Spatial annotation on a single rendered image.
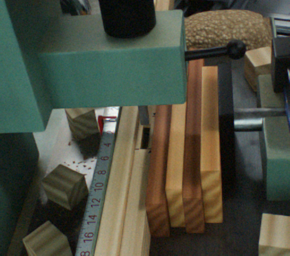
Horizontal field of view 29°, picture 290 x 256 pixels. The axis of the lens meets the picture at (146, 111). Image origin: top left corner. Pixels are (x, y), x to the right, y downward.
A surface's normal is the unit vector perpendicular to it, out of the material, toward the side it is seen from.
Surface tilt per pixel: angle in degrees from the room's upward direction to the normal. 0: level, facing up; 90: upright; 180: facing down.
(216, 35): 42
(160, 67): 90
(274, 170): 90
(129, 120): 0
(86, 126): 90
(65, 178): 0
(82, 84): 90
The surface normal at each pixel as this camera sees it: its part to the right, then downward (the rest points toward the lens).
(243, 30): 0.00, -0.22
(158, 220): -0.09, 0.64
